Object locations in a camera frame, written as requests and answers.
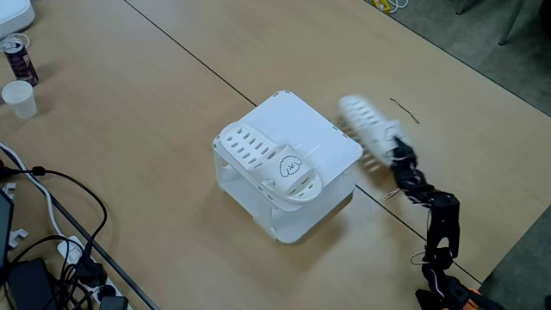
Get white slipper with dog print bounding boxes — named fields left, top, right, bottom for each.
left=337, top=95, right=411, bottom=168
left=219, top=122, right=323, bottom=204

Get white plastic shoe rack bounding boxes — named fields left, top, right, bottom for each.
left=213, top=90, right=363, bottom=245

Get grey chair leg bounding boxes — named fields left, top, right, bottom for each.
left=498, top=0, right=531, bottom=47

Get white power strip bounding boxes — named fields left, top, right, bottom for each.
left=57, top=235, right=133, bottom=310

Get white paper cup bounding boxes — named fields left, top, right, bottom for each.
left=1, top=80, right=39, bottom=121

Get purple drink can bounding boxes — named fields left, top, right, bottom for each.
left=3, top=38, right=40, bottom=87

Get black power brick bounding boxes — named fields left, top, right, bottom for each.
left=6, top=257, right=58, bottom=310

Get white printed plastic parts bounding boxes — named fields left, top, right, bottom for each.
left=2, top=182, right=30, bottom=250

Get white round device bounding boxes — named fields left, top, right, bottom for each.
left=0, top=0, right=36, bottom=40

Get thin loose wire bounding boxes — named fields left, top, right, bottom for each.
left=388, top=97, right=421, bottom=126

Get black power cable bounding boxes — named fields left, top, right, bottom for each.
left=0, top=165, right=108, bottom=259

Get black plug with cable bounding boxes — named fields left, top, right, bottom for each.
left=76, top=243, right=108, bottom=288

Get white power cable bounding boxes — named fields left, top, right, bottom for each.
left=0, top=141, right=68, bottom=240

